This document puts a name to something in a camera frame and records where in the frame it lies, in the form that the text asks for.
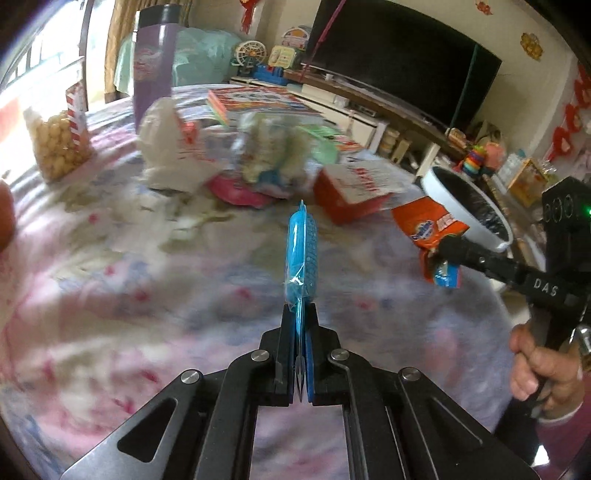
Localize purple thermos bottle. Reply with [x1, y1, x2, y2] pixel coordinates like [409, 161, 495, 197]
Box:
[133, 4, 178, 132]

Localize rainbow stacking ring toy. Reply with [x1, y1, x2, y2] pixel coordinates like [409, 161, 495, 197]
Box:
[463, 145, 490, 176]

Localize white television cabinet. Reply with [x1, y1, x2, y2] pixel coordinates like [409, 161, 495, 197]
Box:
[231, 69, 462, 178]

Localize white crumpled plastic bag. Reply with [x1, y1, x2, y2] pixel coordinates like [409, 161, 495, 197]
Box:
[136, 97, 218, 191]

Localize beige patterned curtain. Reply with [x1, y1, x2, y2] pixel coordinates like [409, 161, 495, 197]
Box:
[104, 0, 145, 104]

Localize round colourful card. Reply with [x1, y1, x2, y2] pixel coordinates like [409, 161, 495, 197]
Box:
[281, 26, 312, 51]

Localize colourful book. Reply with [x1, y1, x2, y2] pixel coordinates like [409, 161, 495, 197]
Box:
[206, 88, 324, 127]

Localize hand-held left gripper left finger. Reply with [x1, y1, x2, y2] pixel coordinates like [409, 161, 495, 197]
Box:
[60, 308, 297, 480]

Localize blue toy blocks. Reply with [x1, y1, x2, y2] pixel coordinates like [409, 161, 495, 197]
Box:
[252, 65, 291, 86]

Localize red apple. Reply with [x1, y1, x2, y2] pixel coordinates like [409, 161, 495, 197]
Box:
[0, 179, 16, 252]

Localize gold red wall sticker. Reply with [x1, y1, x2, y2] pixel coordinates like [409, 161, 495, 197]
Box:
[520, 32, 544, 62]

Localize yellow toy box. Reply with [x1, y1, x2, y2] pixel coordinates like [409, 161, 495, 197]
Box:
[508, 157, 550, 206]

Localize teal dust cover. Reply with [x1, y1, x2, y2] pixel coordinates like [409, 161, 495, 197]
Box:
[115, 28, 241, 100]

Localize ferris wheel toy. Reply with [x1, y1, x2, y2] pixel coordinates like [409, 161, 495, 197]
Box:
[232, 41, 269, 77]

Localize pink plastic wrapper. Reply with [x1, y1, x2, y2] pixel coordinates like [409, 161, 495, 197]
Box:
[206, 175, 278, 209]

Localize yellow toy phone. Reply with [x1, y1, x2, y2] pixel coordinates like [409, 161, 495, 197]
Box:
[269, 45, 301, 70]

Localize blue plastic-wrapped item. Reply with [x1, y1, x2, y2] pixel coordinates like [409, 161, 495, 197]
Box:
[283, 199, 320, 402]

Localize black television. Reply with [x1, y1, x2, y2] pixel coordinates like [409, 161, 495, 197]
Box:
[302, 0, 502, 134]

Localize clear jar of snack balls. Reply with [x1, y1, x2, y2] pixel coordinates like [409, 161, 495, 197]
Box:
[23, 80, 93, 182]

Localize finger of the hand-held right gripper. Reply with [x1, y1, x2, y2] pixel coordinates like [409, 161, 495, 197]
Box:
[436, 236, 532, 291]

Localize red white box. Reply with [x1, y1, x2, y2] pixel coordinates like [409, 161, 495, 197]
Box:
[314, 159, 409, 225]

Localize black bin with white rim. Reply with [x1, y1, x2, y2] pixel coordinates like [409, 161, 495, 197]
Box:
[420, 166, 514, 254]

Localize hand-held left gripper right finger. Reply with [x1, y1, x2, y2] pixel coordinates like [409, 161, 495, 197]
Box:
[302, 305, 550, 480]

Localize person's right hand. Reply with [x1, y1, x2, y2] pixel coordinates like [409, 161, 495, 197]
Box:
[509, 320, 585, 422]

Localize orange snack packet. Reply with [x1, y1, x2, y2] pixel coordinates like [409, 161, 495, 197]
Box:
[392, 196, 471, 288]

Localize pink stick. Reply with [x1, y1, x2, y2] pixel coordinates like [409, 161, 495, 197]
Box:
[300, 0, 347, 84]

